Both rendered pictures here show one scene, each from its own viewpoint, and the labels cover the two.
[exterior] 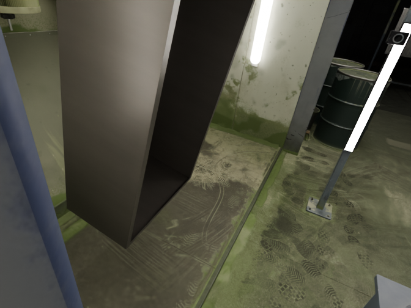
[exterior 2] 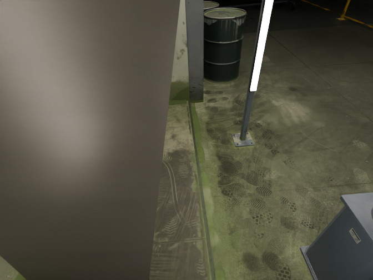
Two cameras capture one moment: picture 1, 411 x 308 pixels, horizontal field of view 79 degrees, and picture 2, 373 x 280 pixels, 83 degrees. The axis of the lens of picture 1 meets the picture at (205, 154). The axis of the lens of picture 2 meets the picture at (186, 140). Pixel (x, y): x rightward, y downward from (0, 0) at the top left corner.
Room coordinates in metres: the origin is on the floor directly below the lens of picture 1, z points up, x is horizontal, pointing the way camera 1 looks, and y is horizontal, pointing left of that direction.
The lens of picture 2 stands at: (0.41, 0.18, 1.55)
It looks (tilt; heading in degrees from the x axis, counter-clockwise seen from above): 42 degrees down; 336
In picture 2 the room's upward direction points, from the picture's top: 4 degrees counter-clockwise
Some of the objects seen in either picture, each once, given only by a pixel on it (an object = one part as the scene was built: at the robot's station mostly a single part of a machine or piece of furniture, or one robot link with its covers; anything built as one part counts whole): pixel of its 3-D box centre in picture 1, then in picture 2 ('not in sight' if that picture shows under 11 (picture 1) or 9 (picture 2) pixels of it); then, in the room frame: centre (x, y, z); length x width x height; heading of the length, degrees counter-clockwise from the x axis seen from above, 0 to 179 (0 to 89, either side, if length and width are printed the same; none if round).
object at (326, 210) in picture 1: (319, 208); (242, 139); (1.65, -1.03, 0.01); 0.20 x 0.20 x 0.01; 67
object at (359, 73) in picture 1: (363, 75); (224, 14); (3.04, -1.69, 0.86); 0.54 x 0.54 x 0.01
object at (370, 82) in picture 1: (348, 109); (222, 46); (3.04, -1.69, 0.44); 0.59 x 0.58 x 0.89; 171
